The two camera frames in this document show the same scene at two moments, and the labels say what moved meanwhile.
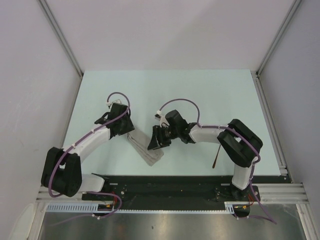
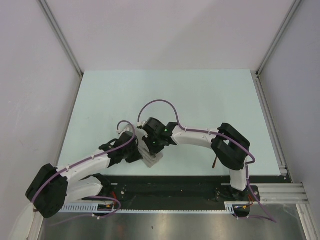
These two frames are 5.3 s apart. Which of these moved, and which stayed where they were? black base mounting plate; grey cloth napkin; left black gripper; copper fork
Moved: left black gripper
Stayed: grey cloth napkin; black base mounting plate; copper fork
